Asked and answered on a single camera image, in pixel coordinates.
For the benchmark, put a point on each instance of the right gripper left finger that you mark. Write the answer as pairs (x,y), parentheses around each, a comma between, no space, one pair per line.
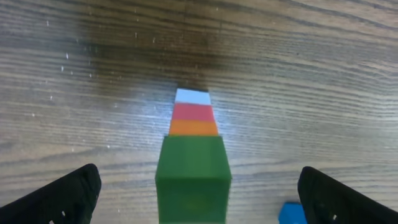
(62,196)

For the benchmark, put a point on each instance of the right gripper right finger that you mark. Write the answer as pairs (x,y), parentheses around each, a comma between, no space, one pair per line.
(335,199)

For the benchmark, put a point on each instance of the blue cube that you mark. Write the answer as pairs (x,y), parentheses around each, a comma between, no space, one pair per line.
(290,214)

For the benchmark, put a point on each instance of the green cube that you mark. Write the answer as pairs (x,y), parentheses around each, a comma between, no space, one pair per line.
(193,174)

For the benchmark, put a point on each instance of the orange cube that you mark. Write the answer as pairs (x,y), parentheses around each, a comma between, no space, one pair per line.
(193,127)

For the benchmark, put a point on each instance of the red cube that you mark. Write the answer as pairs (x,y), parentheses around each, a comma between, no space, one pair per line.
(193,112)

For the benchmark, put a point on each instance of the white cube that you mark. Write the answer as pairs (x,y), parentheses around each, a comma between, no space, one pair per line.
(192,96)

